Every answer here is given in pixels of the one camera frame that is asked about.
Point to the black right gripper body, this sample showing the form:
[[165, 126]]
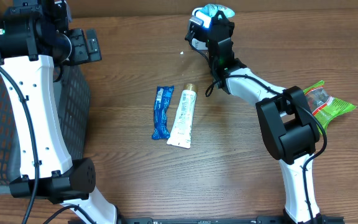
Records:
[[230, 27]]

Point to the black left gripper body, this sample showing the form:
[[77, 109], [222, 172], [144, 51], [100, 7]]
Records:
[[80, 50]]

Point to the teal wet wipes pack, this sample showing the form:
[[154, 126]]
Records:
[[212, 9]]

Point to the blue snack wrapper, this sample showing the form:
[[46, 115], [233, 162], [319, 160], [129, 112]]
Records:
[[161, 105]]

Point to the white tube gold cap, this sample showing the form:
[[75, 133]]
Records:
[[180, 135]]

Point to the green gummy candy bag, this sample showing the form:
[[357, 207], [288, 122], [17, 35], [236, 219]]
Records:
[[323, 106]]

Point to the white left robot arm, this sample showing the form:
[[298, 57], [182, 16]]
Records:
[[35, 38]]

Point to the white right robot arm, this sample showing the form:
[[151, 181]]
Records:
[[289, 129]]

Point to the white barcode scanner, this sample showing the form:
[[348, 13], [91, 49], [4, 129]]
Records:
[[206, 22]]

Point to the cardboard back panel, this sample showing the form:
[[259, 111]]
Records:
[[111, 8]]

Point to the grey plastic basket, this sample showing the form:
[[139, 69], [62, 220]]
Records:
[[54, 165]]

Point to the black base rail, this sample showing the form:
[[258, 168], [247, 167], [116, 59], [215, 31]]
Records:
[[258, 220]]

